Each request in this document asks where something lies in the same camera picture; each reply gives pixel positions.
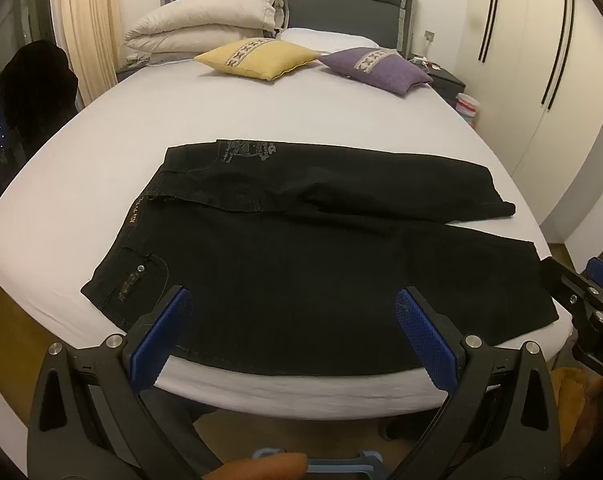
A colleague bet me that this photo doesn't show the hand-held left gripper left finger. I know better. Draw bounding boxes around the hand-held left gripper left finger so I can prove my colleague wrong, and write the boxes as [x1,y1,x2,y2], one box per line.
[26,286,222,480]

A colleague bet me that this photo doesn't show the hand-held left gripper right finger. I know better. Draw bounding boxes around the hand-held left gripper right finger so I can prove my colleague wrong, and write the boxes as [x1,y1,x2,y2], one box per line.
[391,287,577,480]

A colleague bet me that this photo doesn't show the black pants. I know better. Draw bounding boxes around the black pants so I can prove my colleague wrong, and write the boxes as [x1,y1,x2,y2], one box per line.
[80,139,559,377]

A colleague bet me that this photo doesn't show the person's left hand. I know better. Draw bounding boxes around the person's left hand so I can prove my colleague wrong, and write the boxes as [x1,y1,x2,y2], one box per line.
[201,452,308,480]

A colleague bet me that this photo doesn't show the yellow cloth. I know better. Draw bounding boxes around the yellow cloth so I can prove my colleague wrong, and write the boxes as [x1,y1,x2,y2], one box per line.
[551,367,603,461]

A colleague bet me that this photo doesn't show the striped round container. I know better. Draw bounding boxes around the striped round container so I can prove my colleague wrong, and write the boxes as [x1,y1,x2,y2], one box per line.
[455,92,482,130]

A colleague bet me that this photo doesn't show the bed with white sheet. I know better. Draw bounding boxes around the bed with white sheet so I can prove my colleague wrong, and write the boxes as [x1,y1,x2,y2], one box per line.
[0,27,577,421]

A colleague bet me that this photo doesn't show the dark nightstand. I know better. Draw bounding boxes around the dark nightstand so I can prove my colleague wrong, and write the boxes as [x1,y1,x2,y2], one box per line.
[424,67,466,108]

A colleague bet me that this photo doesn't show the purple cushion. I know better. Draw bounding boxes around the purple cushion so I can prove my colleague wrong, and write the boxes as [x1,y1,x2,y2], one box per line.
[319,47,433,96]

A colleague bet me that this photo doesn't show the dark cloth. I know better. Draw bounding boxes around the dark cloth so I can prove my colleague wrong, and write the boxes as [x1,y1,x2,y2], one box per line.
[0,40,79,161]

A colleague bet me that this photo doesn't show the yellow cushion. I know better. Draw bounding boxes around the yellow cushion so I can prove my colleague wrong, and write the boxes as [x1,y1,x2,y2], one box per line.
[194,38,322,82]

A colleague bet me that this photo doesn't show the white pillow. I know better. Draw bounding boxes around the white pillow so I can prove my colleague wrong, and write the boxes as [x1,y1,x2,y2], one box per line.
[276,27,385,56]

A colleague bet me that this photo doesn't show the cream curtain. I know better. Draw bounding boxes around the cream curtain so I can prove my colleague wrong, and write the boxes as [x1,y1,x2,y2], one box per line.
[61,0,124,106]

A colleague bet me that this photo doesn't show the folded cream duvet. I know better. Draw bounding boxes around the folded cream duvet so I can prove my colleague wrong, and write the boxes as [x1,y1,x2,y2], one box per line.
[124,0,288,56]

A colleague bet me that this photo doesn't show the white wardrobe with black handles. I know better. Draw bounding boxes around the white wardrobe with black handles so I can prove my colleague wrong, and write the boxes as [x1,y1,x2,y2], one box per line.
[456,0,603,231]

